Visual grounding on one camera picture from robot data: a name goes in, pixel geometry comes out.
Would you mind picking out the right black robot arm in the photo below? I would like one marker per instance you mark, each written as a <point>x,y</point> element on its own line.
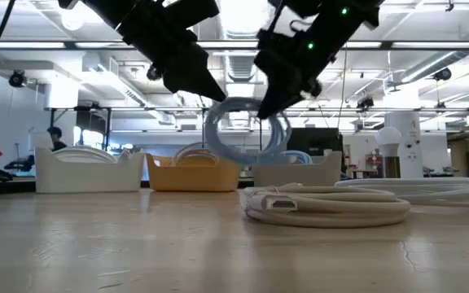
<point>352,10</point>

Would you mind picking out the grey-beige plastic bin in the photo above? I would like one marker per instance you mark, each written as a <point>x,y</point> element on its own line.
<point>295,175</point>

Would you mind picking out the white bulb lamp brass base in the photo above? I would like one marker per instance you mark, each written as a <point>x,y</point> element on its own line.
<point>388,136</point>

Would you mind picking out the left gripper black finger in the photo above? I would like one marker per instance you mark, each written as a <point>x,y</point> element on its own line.
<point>194,77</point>

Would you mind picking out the white plastic bin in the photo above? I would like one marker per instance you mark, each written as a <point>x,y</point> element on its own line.
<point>88,177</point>

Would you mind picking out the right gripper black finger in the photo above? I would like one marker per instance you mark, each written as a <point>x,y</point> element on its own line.
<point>279,89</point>

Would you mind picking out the black monitor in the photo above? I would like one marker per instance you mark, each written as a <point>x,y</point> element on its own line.
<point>316,140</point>

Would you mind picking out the orange plastic bin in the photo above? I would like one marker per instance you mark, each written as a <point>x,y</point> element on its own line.
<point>194,177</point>

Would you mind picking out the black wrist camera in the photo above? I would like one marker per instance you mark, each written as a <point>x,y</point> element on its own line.
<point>154,73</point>
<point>315,88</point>

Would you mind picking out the white round column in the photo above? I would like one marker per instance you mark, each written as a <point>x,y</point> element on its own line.
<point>411,142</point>

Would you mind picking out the person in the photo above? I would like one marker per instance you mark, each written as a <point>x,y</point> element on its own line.
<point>57,144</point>

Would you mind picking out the black ceiling camera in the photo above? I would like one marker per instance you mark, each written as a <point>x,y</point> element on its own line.
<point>443,74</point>
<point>16,79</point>

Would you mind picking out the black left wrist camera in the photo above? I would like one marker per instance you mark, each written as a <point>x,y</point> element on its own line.
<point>154,73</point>

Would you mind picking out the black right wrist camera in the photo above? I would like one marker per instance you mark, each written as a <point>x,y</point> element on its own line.
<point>315,88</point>

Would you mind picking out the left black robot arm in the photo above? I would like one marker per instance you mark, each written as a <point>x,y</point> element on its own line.
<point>104,8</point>

